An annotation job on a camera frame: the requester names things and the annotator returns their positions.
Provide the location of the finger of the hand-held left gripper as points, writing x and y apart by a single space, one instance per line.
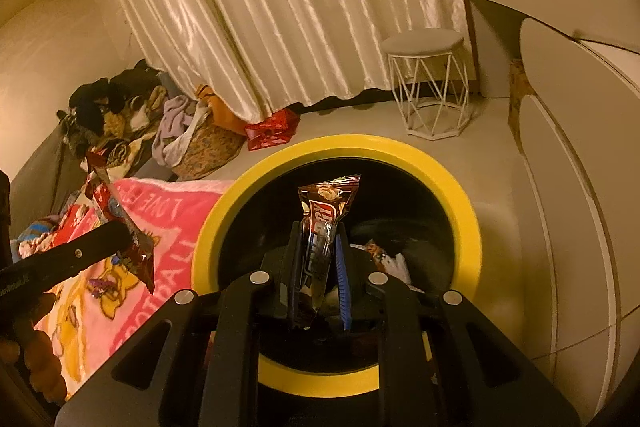
85 249

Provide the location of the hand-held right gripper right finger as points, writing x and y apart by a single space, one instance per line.
342 277

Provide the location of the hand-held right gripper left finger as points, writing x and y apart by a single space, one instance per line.
294 257

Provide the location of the brown chocolate bar wrapper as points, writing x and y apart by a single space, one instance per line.
325 227

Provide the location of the red snack wrapper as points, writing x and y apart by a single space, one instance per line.
120 217

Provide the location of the yellow rimmed black trash bin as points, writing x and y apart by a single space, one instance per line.
280 187

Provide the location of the person's left hand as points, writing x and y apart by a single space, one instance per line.
42 357

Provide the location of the white crumpled paper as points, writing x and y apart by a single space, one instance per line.
398 266

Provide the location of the grey sofa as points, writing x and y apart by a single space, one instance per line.
45 172

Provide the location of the pink printed blanket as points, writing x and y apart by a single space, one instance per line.
185 217

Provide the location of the red gift bag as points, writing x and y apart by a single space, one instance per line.
272 130

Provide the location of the floral fabric bag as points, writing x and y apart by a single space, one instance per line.
210 147

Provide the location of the pile of dark clothes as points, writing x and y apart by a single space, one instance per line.
100 102

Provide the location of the purple cloth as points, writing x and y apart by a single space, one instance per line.
175 119

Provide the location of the orange bag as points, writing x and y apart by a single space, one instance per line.
220 109

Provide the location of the shiny cream curtain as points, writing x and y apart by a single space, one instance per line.
280 7

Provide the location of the white wardrobe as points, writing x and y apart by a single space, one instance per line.
575 157

